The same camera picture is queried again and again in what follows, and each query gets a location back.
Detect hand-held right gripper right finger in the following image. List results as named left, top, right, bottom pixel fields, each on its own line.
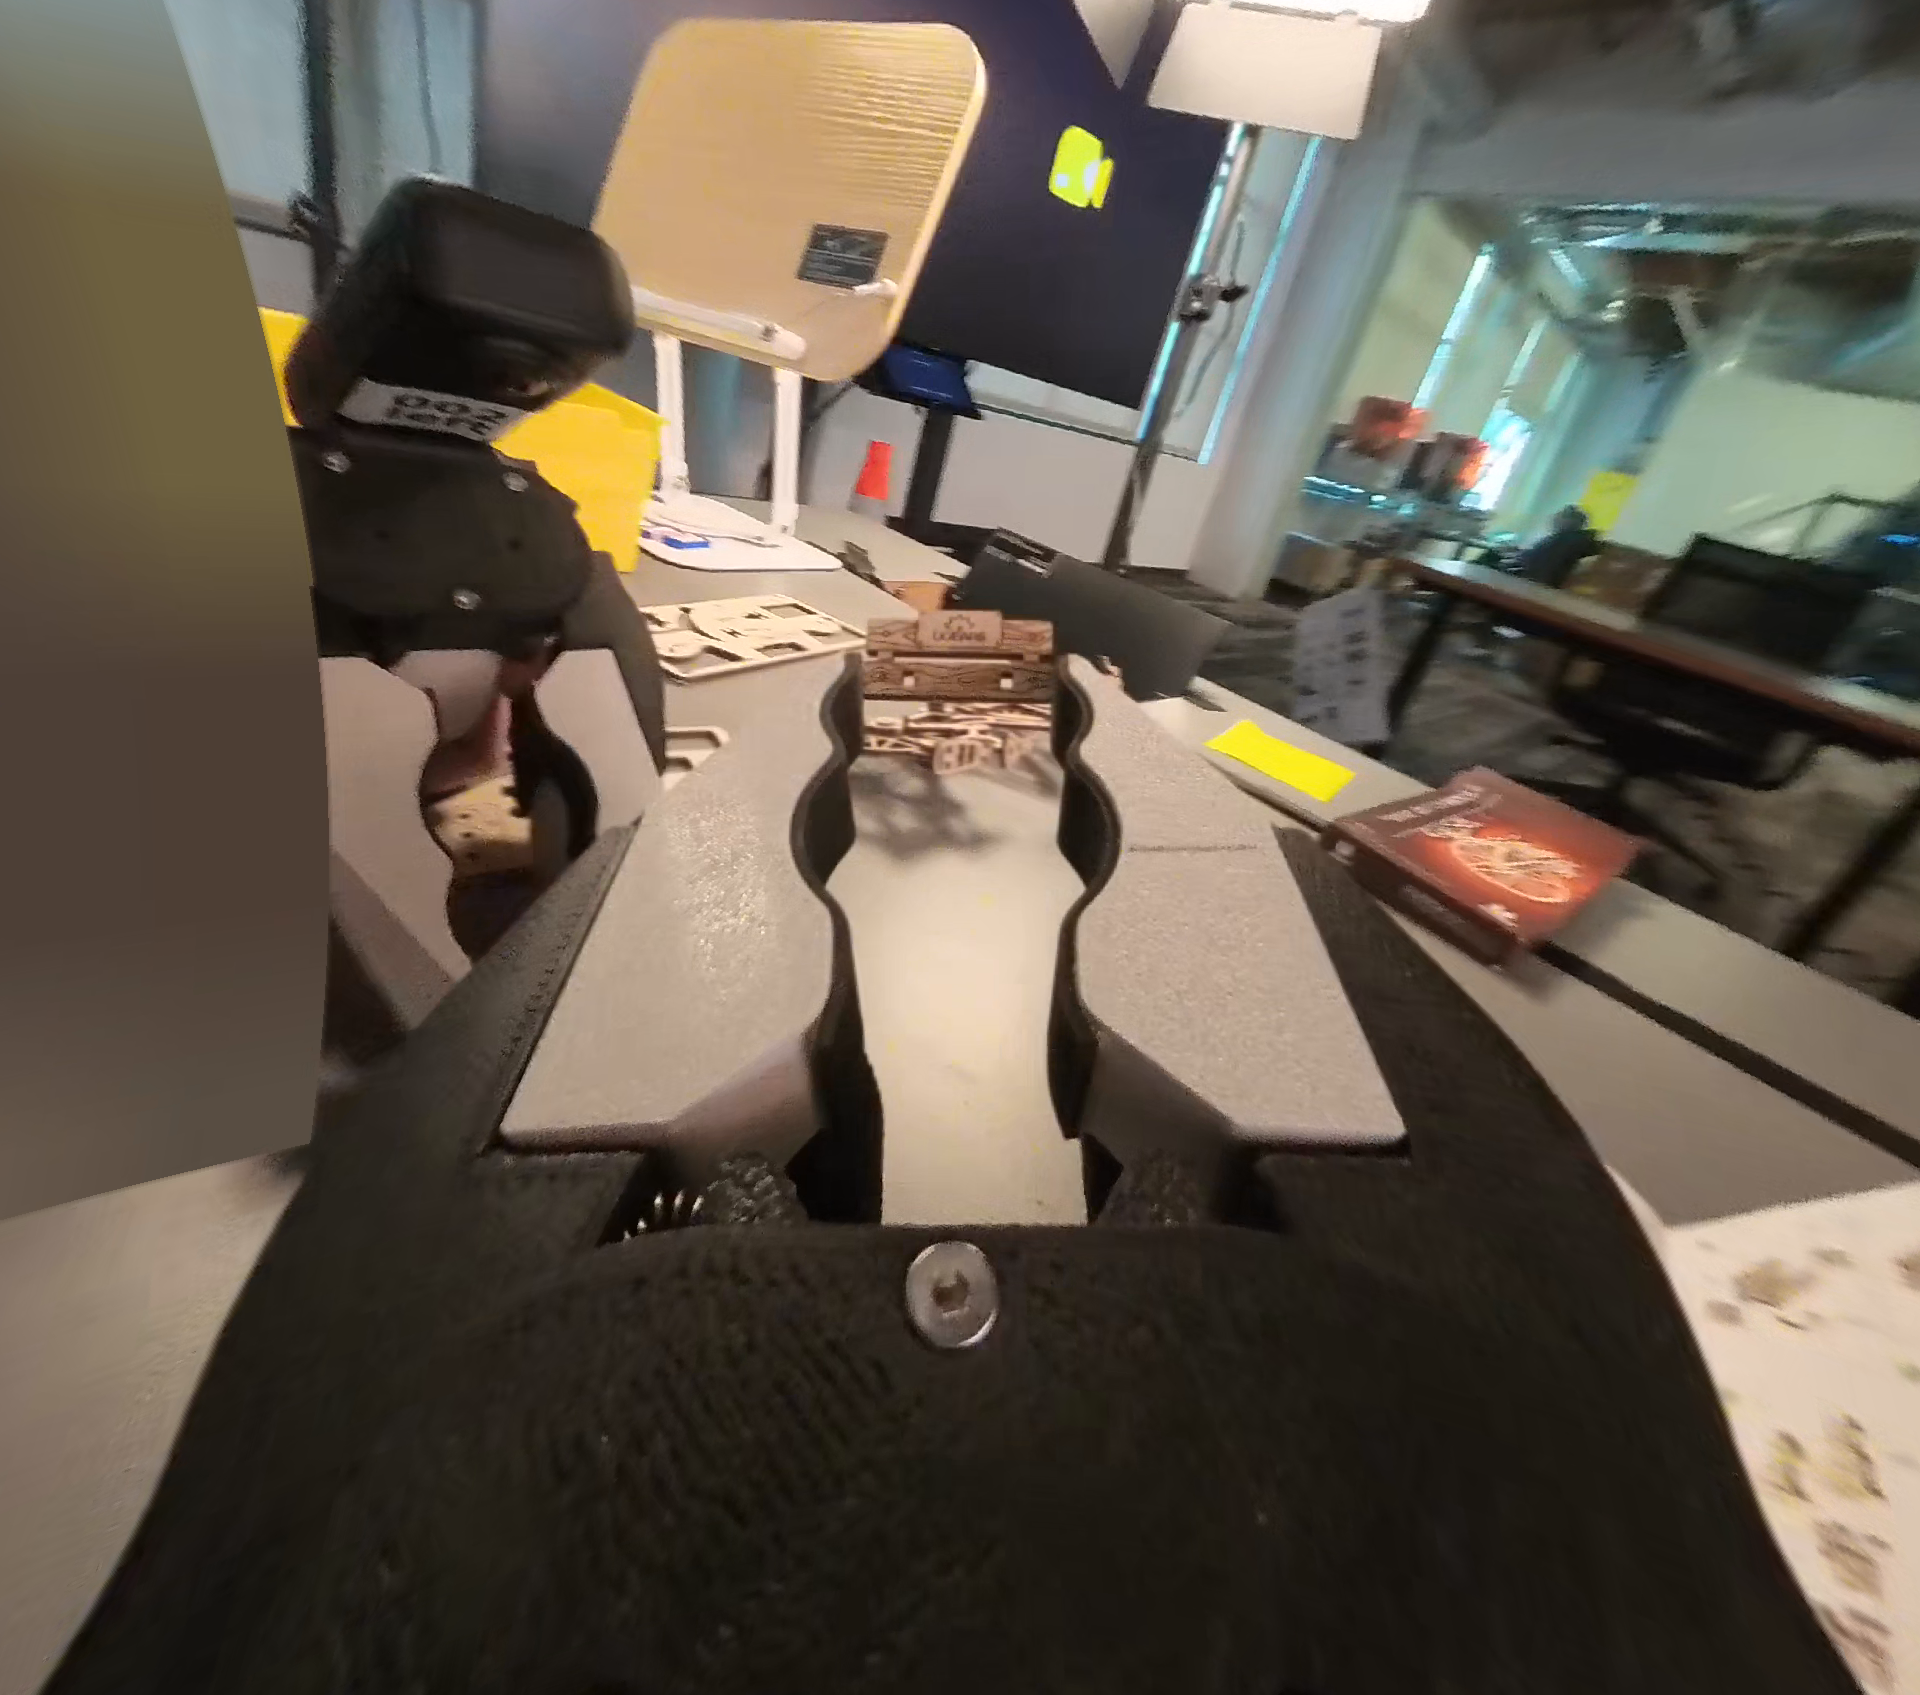
left=1050, top=657, right=1415, bottom=1186

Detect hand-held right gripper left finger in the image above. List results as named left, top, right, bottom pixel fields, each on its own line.
left=497, top=657, right=888, bottom=1192

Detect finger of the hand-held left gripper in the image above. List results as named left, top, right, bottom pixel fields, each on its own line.
left=317, top=651, right=452, bottom=977
left=515, top=555, right=672, bottom=879

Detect perforated wooden part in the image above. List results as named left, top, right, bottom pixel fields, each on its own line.
left=423, top=777, right=537, bottom=889

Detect wooden laser-cut parts sheet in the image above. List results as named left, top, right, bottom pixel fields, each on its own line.
left=642, top=591, right=873, bottom=685

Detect dark red model kit box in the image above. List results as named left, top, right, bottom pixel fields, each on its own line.
left=1319, top=765, right=1646, bottom=965

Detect assembled wooden model block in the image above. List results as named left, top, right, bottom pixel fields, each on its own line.
left=860, top=615, right=1058, bottom=703

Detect yellow plastic bin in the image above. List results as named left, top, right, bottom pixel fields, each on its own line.
left=257, top=307, right=667, bottom=575

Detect white papers with blue print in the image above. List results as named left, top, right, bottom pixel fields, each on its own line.
left=635, top=491, right=846, bottom=573

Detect yellow sticky note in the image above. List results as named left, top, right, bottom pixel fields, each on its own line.
left=1203, top=719, right=1358, bottom=805

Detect white printed sheet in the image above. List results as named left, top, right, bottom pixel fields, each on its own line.
left=1289, top=589, right=1399, bottom=739

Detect black case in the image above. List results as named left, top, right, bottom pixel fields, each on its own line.
left=959, top=529, right=1235, bottom=709

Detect small blue-lit monitor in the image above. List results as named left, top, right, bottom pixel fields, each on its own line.
left=869, top=341, right=977, bottom=415

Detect black light stand pole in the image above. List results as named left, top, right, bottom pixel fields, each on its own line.
left=282, top=0, right=349, bottom=279

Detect long dark table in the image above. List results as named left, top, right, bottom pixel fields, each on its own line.
left=1391, top=547, right=1920, bottom=965

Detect black tripod stand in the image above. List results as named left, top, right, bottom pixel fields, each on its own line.
left=1101, top=119, right=1266, bottom=575

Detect black office chair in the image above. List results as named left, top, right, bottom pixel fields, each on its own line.
left=1559, top=531, right=1880, bottom=799

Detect printed instruction sheet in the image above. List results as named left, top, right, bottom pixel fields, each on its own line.
left=1607, top=1177, right=1920, bottom=1695

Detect wooden chair with white frame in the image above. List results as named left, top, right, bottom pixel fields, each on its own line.
left=588, top=19, right=991, bottom=539

